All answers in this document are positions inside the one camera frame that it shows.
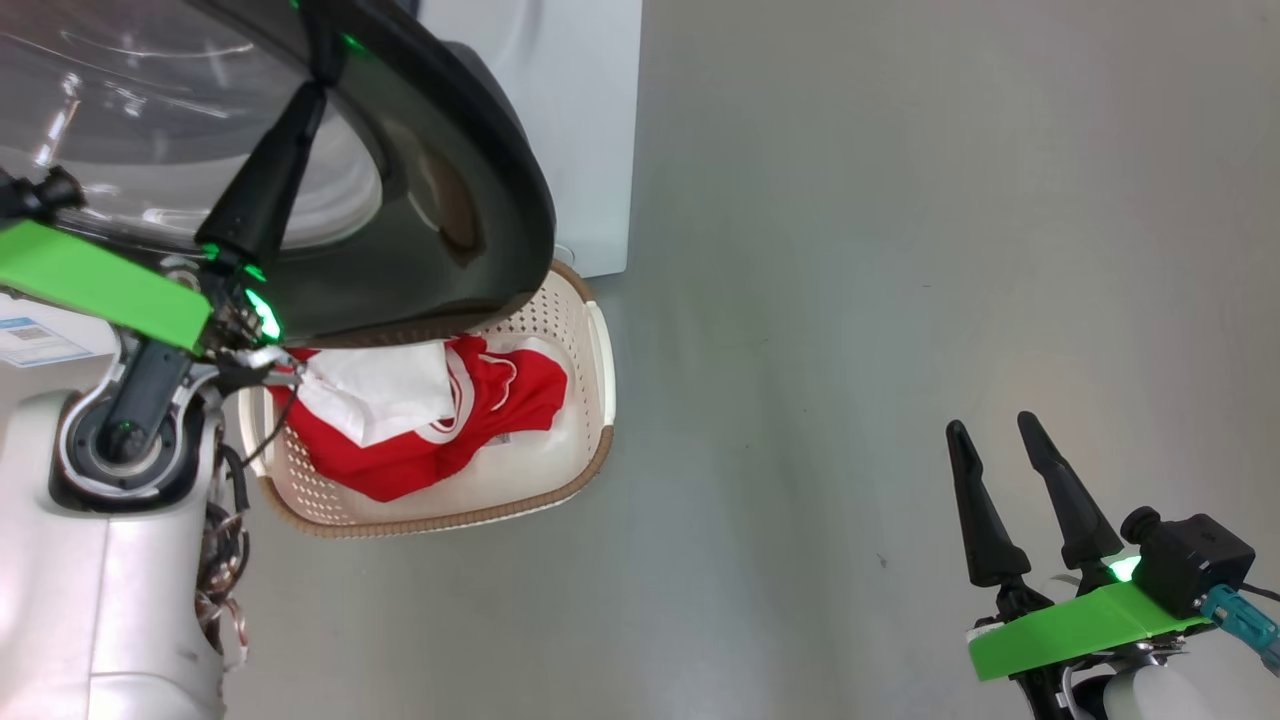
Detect cream basket brown rim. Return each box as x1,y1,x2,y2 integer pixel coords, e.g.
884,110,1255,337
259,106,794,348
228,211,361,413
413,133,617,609
238,262,616,539

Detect dark round glass door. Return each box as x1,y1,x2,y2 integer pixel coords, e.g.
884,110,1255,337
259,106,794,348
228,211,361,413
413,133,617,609
0,0,558,346

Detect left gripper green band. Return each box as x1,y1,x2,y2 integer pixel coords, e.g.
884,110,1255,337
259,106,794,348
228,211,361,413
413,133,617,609
0,82,329,393

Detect teal right camera connector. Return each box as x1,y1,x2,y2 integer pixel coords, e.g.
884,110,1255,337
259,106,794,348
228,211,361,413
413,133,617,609
1198,585,1280,674

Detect red basketball jersey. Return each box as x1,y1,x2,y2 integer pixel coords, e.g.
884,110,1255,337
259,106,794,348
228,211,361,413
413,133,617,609
270,335,569,504

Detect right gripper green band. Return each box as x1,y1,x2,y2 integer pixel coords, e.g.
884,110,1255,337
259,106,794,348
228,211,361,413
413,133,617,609
945,410,1215,720

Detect dark left arm cable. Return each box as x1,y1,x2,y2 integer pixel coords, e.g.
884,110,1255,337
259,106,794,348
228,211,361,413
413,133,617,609
195,380,301,671

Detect white washing machine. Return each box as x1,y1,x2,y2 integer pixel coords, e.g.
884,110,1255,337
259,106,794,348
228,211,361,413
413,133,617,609
0,0,644,401

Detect blue energy label sticker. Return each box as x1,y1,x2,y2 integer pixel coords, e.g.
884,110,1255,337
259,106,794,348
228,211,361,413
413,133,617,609
0,314,93,369

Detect white garment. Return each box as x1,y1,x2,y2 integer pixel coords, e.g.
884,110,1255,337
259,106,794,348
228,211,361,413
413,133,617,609
293,340,463,448

